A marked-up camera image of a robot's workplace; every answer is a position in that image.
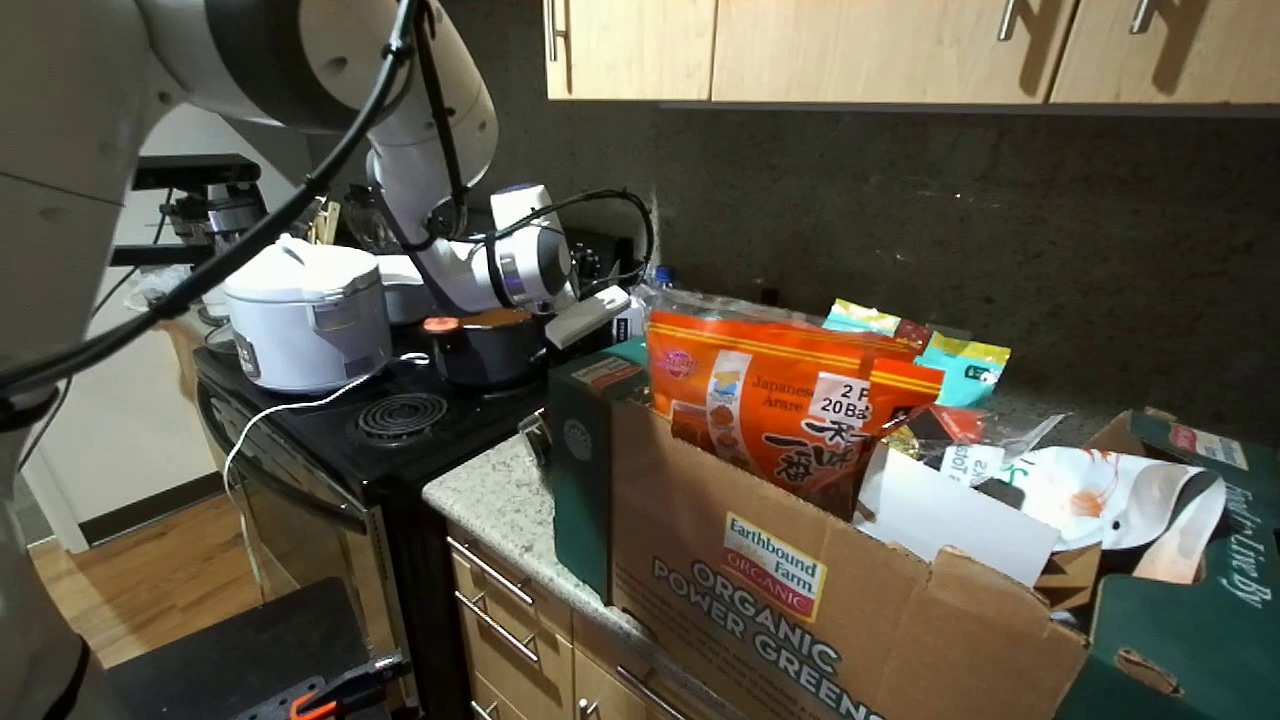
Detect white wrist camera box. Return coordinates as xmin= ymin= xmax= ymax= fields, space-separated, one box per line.
xmin=541 ymin=282 xmax=640 ymax=357

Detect black cart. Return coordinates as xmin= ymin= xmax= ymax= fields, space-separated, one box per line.
xmin=103 ymin=571 xmax=416 ymax=720

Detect white cardboard piece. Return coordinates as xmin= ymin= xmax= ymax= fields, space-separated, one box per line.
xmin=853 ymin=444 xmax=1065 ymax=589

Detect cardboard box organic power greens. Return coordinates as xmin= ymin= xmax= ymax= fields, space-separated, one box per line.
xmin=546 ymin=335 xmax=1280 ymax=720

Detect orange snack bag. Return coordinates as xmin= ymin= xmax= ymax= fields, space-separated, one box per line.
xmin=646 ymin=310 xmax=947 ymax=520

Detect white pouch orange print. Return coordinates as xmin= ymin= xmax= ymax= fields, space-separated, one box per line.
xmin=993 ymin=440 xmax=1203 ymax=554

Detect black camera on stand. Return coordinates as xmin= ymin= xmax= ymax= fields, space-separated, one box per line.
xmin=128 ymin=153 xmax=272 ymax=267

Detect white rice cooker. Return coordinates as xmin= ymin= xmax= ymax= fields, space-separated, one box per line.
xmin=216 ymin=236 xmax=398 ymax=400

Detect wooden wall cabinets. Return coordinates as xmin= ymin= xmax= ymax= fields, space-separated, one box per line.
xmin=535 ymin=0 xmax=1280 ymax=107

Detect teal yellow snack bag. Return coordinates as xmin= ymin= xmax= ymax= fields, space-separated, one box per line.
xmin=917 ymin=328 xmax=1018 ymax=414

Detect dark red snack packet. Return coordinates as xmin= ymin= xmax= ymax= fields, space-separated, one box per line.
xmin=884 ymin=395 xmax=998 ymax=463

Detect white power cord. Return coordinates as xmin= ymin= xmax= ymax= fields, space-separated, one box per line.
xmin=216 ymin=349 xmax=435 ymax=501

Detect black stove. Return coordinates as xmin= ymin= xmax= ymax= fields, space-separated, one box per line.
xmin=191 ymin=224 xmax=640 ymax=720

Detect black pot orange handles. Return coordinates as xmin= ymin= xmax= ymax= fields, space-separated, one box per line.
xmin=420 ymin=305 xmax=546 ymax=392

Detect small teal packet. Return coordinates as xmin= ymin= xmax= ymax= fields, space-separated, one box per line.
xmin=816 ymin=296 xmax=925 ymax=344

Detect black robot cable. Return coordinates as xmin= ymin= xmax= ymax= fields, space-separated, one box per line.
xmin=0 ymin=0 xmax=660 ymax=406

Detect wooden drawer cabinet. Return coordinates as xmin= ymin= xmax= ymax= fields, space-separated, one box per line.
xmin=444 ymin=530 xmax=733 ymax=720

